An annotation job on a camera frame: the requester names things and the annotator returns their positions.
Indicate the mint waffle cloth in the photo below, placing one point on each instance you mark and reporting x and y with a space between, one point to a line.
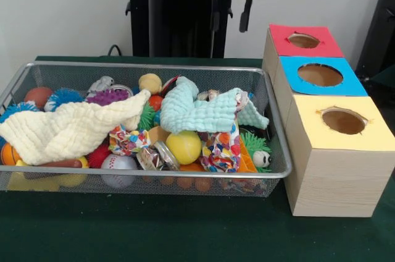
182 110

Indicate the wooden three-hole box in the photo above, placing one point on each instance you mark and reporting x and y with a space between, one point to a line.
339 181

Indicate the green spiky toy with eyes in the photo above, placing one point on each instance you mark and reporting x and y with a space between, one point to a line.
256 147

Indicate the yellow tennis ball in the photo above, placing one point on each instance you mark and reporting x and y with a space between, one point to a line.
183 147

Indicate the black upright panel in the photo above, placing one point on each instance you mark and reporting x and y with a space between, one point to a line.
379 27

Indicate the purple spiky ball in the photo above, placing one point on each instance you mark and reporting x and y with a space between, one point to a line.
105 98

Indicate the dark green table cloth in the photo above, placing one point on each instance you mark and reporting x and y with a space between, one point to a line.
185 231
385 79

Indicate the blue spiky ball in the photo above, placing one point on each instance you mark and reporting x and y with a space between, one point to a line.
64 96

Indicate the white baseball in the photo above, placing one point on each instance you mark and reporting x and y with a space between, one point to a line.
118 163

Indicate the cream waffle cloth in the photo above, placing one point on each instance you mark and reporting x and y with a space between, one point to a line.
61 129

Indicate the reddish brown ball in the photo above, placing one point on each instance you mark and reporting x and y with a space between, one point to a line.
37 96

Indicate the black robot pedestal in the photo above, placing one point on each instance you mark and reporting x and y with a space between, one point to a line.
172 11

